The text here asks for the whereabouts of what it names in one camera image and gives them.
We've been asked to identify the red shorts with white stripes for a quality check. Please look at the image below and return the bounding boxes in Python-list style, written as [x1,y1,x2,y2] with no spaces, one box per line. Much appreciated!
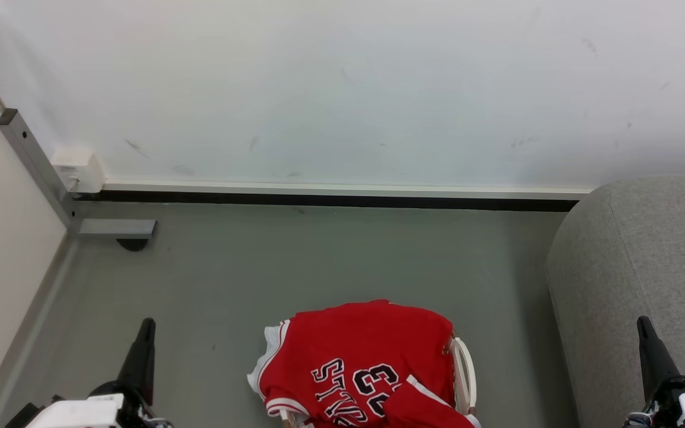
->
[383,374,479,428]

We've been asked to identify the red basketball jersey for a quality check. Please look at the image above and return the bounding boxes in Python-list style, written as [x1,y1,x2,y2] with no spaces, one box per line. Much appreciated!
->
[247,300,455,428]

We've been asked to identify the grey metal frame post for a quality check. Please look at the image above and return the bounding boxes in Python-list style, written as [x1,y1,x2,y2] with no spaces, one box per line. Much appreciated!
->
[0,108,158,240]

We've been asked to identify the grey fabric sofa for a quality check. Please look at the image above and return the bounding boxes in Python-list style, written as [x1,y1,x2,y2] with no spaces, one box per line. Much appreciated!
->
[546,174,685,428]

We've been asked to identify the white laundry basket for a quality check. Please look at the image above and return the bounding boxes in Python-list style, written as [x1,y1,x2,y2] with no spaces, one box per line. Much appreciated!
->
[279,336,477,428]

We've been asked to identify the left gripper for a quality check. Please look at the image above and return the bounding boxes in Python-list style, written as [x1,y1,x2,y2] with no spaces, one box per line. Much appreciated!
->
[24,317,172,428]

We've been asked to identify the white wall socket box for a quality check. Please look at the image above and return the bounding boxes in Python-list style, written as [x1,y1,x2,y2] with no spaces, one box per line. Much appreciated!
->
[51,147,106,194]

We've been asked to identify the white and black baseboard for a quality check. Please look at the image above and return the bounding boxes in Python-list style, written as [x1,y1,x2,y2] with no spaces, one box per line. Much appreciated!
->
[74,181,594,213]

